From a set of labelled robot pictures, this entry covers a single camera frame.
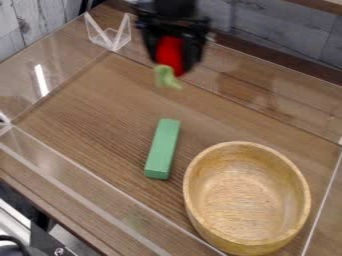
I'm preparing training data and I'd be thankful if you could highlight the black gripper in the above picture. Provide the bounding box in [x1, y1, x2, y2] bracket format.
[135, 0, 211, 72]

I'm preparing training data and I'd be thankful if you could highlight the red felt strawberry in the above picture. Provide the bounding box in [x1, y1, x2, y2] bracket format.
[153, 36, 184, 90]

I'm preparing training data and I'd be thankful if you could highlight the green rectangular block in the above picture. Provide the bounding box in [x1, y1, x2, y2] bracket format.
[144, 119, 180, 180]

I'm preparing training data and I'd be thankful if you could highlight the wooden bowl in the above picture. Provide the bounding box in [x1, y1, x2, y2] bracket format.
[183, 141, 311, 256]

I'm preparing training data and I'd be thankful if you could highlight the clear acrylic enclosure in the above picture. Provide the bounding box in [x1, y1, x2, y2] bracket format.
[0, 8, 342, 256]

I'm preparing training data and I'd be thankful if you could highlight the black metal table frame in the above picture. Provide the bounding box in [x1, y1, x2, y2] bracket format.
[0, 181, 101, 256]

